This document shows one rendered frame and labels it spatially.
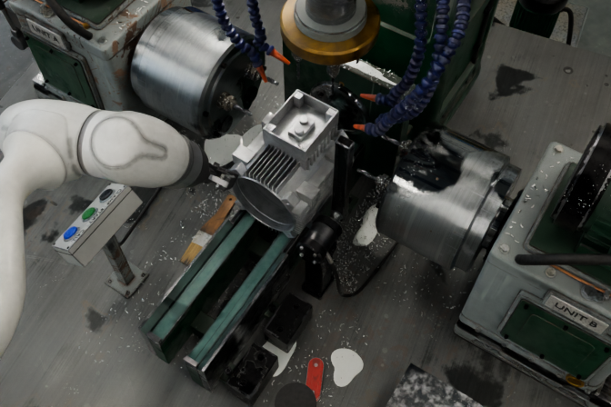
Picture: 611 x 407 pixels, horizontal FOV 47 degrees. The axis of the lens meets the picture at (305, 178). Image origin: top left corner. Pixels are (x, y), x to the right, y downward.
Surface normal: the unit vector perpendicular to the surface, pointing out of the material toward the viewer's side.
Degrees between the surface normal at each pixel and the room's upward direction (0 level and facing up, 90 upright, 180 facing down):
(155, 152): 74
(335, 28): 0
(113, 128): 16
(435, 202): 40
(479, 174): 2
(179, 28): 2
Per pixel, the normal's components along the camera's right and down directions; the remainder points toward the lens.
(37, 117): -0.10, -0.71
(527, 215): 0.00, -0.55
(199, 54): -0.15, -0.32
